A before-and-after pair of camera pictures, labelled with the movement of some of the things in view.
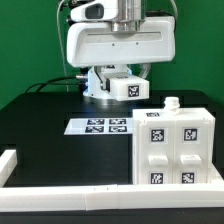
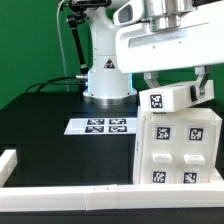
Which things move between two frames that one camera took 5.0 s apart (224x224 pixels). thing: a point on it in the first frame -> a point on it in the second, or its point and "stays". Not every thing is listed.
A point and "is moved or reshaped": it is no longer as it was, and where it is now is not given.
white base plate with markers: [96, 126] stays
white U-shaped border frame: [104, 197] stays
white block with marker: [123, 88] is moved or reshaped
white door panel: [156, 152] is moved or reshaped
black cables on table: [53, 81] stays
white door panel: [192, 153] is moved or reshaped
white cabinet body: [172, 145] is moved or reshaped
